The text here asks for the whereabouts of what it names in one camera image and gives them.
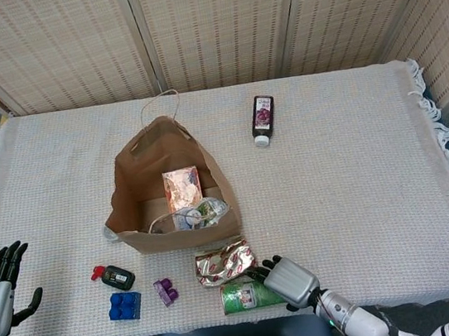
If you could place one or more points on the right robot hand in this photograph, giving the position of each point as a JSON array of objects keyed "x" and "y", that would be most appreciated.
[{"x": 291, "y": 284}]

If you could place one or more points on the green chip can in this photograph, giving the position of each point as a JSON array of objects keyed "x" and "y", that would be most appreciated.
[{"x": 242, "y": 297}]

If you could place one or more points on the gold red foil wrapper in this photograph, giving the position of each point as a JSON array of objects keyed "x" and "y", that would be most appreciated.
[{"x": 221, "y": 264}]

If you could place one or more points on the silver-green snack bag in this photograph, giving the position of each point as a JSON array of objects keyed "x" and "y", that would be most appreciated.
[{"x": 211, "y": 209}]

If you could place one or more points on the blue-orange cookie box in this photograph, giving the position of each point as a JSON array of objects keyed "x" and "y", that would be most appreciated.
[{"x": 181, "y": 190}]

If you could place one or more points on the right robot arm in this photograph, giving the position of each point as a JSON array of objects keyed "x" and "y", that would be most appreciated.
[{"x": 363, "y": 324}]

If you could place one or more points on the black bottle red cap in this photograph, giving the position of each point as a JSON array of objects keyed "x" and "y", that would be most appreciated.
[{"x": 118, "y": 278}]

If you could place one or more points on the dark purple juice bottle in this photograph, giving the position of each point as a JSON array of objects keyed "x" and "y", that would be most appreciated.
[{"x": 263, "y": 116}]

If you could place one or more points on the brown paper bag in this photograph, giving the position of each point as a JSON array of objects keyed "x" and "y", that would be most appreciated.
[{"x": 133, "y": 176}]

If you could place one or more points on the white woven tablecloth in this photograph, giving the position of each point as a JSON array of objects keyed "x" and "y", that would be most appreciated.
[{"x": 338, "y": 202}]

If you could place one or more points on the purple toy building block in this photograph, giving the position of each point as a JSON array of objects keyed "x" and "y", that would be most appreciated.
[{"x": 166, "y": 293}]

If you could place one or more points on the blue toy building block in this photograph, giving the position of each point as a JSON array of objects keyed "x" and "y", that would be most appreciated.
[{"x": 125, "y": 307}]

